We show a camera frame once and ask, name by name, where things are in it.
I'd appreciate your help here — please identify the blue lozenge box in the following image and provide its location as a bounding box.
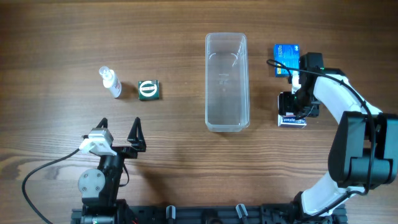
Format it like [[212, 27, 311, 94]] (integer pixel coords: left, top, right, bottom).
[[274, 44, 300, 69]]

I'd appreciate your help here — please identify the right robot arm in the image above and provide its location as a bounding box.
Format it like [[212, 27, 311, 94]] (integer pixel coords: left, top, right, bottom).
[[267, 52, 397, 223]]

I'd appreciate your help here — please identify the white glue bottle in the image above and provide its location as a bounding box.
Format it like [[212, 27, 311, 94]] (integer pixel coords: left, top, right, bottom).
[[99, 66, 122, 98]]

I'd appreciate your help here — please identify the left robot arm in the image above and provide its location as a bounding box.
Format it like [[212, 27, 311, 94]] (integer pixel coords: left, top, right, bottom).
[[71, 117, 146, 224]]

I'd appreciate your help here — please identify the green Zam-Buk box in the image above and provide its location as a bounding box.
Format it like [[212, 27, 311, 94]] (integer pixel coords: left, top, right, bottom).
[[138, 80, 160, 101]]

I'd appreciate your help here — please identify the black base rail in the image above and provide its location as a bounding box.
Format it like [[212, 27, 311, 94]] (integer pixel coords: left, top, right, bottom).
[[70, 203, 348, 224]]

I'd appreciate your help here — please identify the left black cable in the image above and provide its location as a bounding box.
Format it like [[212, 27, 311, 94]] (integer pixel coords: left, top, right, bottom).
[[21, 148, 81, 224]]

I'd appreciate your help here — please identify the clear plastic container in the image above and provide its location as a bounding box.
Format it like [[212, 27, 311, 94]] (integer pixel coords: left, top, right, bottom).
[[205, 32, 250, 133]]

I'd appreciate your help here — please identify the Hansaplast plaster box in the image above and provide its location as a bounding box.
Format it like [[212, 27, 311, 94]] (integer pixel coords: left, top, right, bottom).
[[277, 114, 307, 128]]

